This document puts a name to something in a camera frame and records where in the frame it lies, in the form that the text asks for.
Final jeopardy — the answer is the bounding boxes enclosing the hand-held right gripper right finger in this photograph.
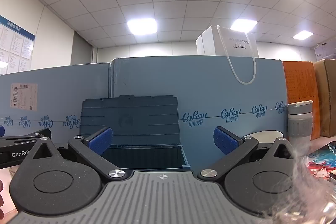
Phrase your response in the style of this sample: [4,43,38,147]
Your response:
[197,126,301,184]

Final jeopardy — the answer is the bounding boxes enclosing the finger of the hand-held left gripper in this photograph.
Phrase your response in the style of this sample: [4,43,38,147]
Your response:
[0,125,51,147]

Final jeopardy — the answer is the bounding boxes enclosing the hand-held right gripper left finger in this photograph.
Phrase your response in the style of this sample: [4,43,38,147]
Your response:
[20,127,133,185]

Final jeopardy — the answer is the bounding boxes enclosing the dark blue plastic storage box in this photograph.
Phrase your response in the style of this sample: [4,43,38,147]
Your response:
[80,94,191,170]

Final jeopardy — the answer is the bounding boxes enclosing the person's left hand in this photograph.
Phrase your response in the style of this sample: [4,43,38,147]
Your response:
[0,179,5,215]

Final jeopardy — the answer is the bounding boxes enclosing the large blue carton with label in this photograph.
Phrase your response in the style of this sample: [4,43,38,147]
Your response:
[0,63,113,139]

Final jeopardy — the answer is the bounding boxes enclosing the large blue printed carton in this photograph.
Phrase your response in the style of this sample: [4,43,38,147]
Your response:
[111,55,290,170]

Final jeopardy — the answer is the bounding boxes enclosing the grey and white tumbler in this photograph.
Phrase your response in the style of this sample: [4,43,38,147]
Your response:
[287,101,313,142]

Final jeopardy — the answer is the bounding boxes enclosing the orange printed box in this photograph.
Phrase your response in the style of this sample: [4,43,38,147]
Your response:
[282,61,322,142]

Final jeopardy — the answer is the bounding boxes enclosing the grey fluffy pompom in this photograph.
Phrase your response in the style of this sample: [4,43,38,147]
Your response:
[289,140,336,224]

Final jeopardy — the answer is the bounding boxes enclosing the printed cartoon desk mat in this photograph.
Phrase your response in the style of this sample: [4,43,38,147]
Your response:
[307,141,336,182]

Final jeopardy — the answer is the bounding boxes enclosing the brown cardboard box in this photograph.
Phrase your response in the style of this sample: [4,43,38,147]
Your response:
[312,59,336,138]

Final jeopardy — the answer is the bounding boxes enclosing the ceiling light panel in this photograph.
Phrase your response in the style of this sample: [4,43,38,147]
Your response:
[293,30,314,40]
[127,18,158,34]
[230,19,258,31]

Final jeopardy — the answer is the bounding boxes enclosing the wall notice board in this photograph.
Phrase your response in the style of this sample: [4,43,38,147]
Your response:
[0,15,36,75]

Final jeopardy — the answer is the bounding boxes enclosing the white paper bag rope handles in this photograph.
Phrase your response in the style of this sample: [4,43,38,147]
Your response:
[196,25,259,84]

